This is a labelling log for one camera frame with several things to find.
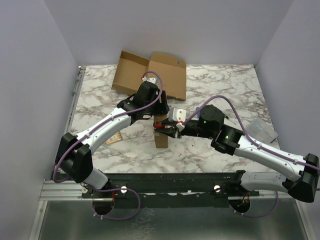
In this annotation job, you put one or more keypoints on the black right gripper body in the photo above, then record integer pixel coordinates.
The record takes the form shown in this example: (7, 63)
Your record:
(177, 131)

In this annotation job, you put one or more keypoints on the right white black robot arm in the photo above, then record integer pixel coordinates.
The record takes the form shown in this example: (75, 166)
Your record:
(294, 174)

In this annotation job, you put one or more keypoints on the aluminium extrusion frame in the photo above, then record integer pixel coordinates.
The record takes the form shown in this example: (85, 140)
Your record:
(63, 215)

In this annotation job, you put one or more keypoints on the green black screwdriver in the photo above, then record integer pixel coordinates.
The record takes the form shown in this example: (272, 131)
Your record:
(228, 118)

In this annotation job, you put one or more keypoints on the clear plastic screw box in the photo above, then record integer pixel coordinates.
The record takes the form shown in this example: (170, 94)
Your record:
(261, 131)

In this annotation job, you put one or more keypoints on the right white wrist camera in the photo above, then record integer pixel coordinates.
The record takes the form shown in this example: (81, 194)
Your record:
(177, 116)

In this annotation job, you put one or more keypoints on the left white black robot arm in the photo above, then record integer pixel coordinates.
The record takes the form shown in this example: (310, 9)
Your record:
(74, 155)

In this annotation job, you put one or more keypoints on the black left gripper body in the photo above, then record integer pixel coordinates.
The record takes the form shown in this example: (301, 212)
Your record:
(157, 108)

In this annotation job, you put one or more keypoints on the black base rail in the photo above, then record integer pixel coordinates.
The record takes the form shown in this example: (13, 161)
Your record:
(168, 190)

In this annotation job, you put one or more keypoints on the red black utility knife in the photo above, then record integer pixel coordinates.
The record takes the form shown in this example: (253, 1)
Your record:
(161, 124)

